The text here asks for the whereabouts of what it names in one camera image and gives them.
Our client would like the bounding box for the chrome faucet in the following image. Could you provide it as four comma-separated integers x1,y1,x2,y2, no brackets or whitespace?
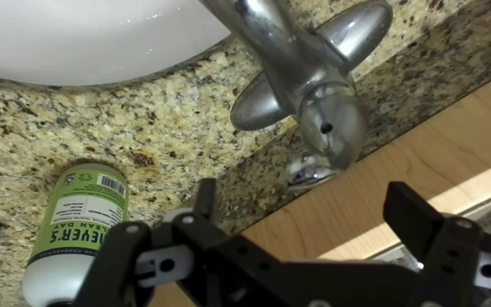
199,0,394,191

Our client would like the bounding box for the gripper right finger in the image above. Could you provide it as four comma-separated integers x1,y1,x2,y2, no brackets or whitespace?
383,181,491,307

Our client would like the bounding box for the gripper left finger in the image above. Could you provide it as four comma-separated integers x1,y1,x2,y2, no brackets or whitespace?
73,178,285,307

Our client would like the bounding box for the green label soap bottle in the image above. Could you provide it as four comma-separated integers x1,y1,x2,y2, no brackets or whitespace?
21,163,130,307

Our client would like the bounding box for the chrome faucet lever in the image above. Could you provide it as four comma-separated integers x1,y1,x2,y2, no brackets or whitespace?
285,80,368,191

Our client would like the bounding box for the white sink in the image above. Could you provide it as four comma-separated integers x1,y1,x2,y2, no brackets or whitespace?
0,0,231,87

